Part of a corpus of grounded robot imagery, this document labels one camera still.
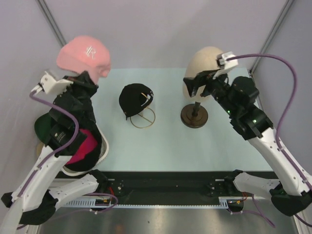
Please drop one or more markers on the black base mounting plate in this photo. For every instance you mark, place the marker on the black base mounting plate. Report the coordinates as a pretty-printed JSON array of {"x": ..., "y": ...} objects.
[{"x": 147, "y": 185}]

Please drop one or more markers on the right aluminium frame post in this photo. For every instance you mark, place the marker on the right aluminium frame post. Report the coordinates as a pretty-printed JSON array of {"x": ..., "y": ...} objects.
[{"x": 276, "y": 26}]

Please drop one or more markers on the left aluminium frame post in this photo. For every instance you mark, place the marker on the left aluminium frame post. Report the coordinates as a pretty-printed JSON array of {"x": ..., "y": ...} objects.
[{"x": 43, "y": 6}]

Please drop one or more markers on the wooden mannequin head stand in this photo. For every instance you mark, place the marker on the wooden mannequin head stand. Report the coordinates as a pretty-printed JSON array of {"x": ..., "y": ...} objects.
[{"x": 203, "y": 61}]

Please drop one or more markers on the black cap with gold lettering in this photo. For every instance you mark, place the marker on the black cap with gold lettering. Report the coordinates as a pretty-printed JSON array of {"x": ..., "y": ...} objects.
[{"x": 134, "y": 98}]

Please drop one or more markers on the black cap in basket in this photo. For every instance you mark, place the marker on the black cap in basket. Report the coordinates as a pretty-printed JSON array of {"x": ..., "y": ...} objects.
[{"x": 89, "y": 161}]

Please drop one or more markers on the white plastic basket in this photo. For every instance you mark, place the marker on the white plastic basket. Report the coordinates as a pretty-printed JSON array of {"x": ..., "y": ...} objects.
[{"x": 61, "y": 136}]

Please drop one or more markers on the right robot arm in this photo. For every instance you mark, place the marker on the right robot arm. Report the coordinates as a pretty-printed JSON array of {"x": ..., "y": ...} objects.
[{"x": 289, "y": 193}]

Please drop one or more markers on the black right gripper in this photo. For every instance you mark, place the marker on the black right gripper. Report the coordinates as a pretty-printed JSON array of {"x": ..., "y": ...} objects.
[{"x": 204, "y": 77}]

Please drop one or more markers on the aluminium frame post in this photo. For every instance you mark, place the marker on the aluminium frame post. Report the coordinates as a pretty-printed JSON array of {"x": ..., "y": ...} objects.
[
  {"x": 43, "y": 6},
  {"x": 276, "y": 26}
]

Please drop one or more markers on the gold wire hat stand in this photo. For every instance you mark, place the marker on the gold wire hat stand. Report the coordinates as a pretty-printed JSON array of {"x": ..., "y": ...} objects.
[{"x": 141, "y": 114}]

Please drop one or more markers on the pink sport cap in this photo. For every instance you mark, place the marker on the pink sport cap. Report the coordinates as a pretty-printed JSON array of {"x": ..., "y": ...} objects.
[{"x": 85, "y": 53}]

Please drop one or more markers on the white slotted cable duct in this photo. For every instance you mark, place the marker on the white slotted cable duct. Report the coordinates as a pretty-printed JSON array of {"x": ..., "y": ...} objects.
[{"x": 98, "y": 203}]

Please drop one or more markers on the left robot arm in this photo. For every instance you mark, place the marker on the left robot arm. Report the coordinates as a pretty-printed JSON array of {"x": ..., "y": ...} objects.
[{"x": 46, "y": 188}]

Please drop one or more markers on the green brim black cap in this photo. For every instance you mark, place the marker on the green brim black cap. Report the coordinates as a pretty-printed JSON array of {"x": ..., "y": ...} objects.
[{"x": 43, "y": 127}]

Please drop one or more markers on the magenta mesh cap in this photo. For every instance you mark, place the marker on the magenta mesh cap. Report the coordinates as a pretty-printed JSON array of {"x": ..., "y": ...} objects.
[{"x": 88, "y": 145}]

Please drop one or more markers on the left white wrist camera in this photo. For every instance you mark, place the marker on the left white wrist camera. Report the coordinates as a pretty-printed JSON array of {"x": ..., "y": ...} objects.
[{"x": 49, "y": 84}]

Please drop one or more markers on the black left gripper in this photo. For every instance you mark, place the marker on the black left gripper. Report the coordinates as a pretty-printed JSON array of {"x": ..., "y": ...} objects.
[{"x": 83, "y": 80}]

